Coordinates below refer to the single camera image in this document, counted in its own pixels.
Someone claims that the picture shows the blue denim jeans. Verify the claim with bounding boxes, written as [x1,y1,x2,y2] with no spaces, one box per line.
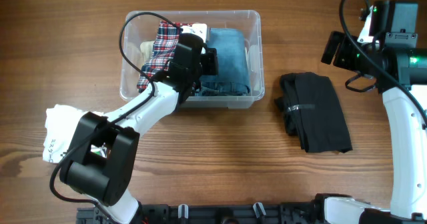
[195,28,251,97]

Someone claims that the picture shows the clear plastic storage container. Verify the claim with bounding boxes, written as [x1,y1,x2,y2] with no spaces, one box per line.
[123,10,265,109]

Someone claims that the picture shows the right camera cable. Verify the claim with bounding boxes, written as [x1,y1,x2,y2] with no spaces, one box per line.
[338,0,427,128]

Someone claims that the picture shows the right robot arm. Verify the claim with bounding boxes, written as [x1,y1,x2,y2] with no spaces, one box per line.
[322,1,426,223]

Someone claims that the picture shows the camera cable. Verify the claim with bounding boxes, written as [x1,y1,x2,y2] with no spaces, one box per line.
[49,11,183,224]
[338,0,427,128]

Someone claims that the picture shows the cream cloth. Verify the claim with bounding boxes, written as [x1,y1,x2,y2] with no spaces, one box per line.
[139,41,155,64]

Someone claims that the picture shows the black garment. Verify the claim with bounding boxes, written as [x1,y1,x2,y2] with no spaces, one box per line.
[274,72,353,153]

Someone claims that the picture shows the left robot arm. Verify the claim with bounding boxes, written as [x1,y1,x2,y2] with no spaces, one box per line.
[49,33,218,223]

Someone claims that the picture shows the red navy plaid cloth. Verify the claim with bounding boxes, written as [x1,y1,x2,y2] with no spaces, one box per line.
[137,21,181,92]

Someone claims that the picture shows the white printed t-shirt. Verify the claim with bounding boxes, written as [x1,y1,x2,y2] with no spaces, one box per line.
[42,104,87,163]

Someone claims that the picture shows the left camera cable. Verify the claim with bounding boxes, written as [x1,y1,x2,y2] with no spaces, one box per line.
[49,11,183,224]

